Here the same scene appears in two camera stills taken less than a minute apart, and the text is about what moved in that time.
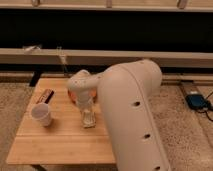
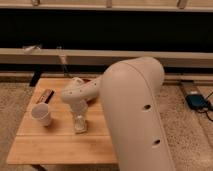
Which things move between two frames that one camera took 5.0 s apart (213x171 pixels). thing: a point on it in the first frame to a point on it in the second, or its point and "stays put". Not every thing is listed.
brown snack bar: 46,96 stays put
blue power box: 196,101 stays put
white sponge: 89,119 to 80,125
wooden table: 65,141 stays put
